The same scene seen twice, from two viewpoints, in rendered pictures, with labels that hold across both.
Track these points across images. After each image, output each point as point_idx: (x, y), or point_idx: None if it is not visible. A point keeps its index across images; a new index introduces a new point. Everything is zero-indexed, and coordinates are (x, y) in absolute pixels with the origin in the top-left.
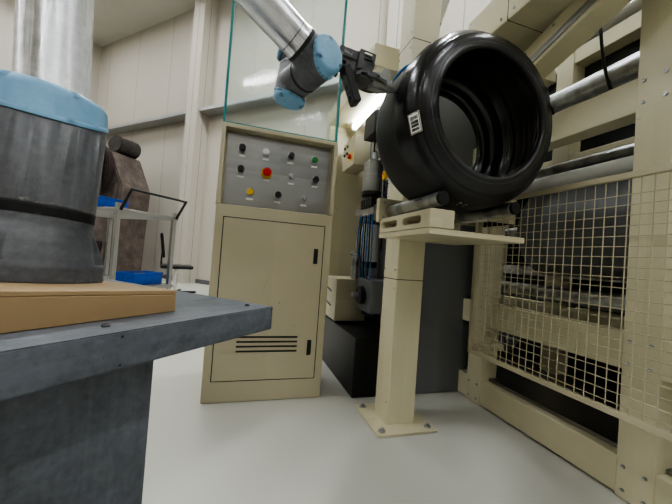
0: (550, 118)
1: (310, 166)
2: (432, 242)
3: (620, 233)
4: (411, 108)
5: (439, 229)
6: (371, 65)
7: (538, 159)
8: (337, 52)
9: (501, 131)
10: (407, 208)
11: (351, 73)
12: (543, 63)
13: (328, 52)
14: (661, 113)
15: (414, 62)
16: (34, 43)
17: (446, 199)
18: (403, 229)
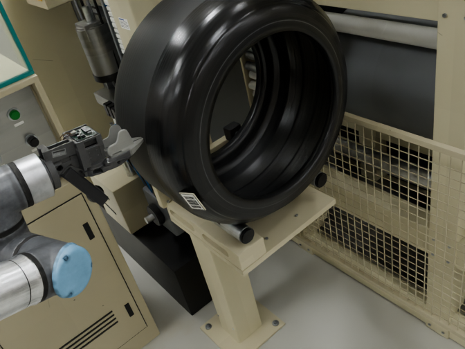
0: (343, 65)
1: (13, 126)
2: None
3: (425, 124)
4: (180, 185)
5: (252, 264)
6: (99, 147)
7: (337, 124)
8: (81, 259)
9: (281, 32)
10: None
11: (79, 179)
12: None
13: (75, 277)
14: (461, 39)
15: (158, 115)
16: None
17: (251, 235)
18: (207, 244)
